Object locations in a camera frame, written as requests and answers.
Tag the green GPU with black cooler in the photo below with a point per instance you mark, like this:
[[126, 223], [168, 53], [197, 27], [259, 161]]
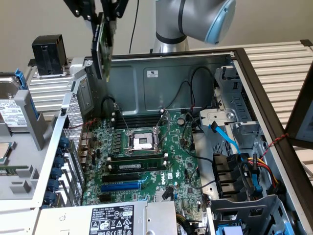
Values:
[[97, 49]]

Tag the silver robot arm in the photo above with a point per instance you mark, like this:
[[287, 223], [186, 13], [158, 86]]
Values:
[[195, 17]]

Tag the black plastic box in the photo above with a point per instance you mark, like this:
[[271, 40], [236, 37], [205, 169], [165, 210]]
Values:
[[49, 54]]

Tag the white label sticker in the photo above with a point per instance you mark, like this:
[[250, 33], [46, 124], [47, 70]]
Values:
[[152, 74]]

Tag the open grey PC case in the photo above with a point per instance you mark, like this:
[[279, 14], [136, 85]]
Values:
[[171, 85]]

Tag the thin metal locking lever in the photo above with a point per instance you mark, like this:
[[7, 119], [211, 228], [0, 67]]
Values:
[[128, 148], [122, 120]]

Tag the metal socket cover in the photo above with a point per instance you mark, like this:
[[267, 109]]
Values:
[[166, 116]]

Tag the silver hard disk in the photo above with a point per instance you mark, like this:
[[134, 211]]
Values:
[[9, 115]]

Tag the round coin battery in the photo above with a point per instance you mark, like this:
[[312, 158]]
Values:
[[180, 121]]

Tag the blue slot retention clip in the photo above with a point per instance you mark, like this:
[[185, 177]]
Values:
[[64, 142], [53, 185], [49, 197], [60, 152], [59, 162], [56, 173]]

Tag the silver CPU socket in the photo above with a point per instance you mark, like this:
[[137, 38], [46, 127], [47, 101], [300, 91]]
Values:
[[143, 143]]

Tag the silver metal drive cage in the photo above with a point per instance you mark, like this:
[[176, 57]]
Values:
[[234, 98]]

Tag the green Dell motherboard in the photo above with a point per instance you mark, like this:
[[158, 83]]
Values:
[[176, 147]]

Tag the silver CPU chip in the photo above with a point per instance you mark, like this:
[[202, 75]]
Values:
[[3, 153]]

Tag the long black expansion slot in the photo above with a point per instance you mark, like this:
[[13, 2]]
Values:
[[119, 178]]

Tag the blue expansion slot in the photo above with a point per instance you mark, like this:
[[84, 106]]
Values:
[[119, 187]]

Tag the grey parts rack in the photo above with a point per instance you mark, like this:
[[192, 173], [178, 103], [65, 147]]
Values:
[[22, 181]]

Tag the short black expansion slot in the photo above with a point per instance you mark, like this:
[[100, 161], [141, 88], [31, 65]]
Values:
[[104, 198]]

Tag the black table end cap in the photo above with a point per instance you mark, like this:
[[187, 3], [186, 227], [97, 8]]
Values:
[[306, 42]]

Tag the black plastic fan shroud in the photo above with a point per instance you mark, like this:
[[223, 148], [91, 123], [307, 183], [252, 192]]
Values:
[[225, 171]]

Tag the grey power supply unit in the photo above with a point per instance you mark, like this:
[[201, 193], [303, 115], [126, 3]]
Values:
[[73, 220]]

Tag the dark framed panel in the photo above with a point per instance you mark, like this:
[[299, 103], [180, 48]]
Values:
[[297, 122]]

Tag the blue plastic latch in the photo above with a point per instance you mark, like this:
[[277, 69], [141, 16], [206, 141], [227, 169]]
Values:
[[257, 188]]

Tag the grey disk bay cage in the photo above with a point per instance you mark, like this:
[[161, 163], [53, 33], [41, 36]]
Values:
[[244, 203]]

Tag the lilac blue plastic block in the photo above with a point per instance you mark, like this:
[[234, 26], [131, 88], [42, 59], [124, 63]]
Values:
[[230, 231]]

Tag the blue disk carrier rail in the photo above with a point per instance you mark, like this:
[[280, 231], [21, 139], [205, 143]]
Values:
[[20, 80]]

